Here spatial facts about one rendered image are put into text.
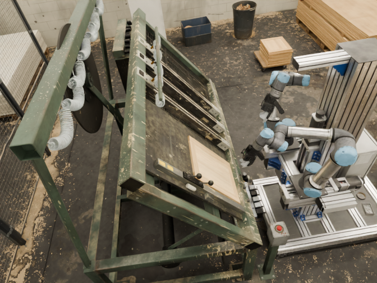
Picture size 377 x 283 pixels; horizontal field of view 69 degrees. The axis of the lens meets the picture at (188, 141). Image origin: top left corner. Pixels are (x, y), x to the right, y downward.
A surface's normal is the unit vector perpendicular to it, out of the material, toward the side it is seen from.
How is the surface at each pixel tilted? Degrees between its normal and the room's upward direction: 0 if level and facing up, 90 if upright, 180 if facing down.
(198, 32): 90
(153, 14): 90
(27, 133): 0
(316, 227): 0
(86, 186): 0
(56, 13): 90
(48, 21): 90
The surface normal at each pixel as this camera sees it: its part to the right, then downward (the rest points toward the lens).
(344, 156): -0.29, 0.62
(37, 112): -0.10, -0.69
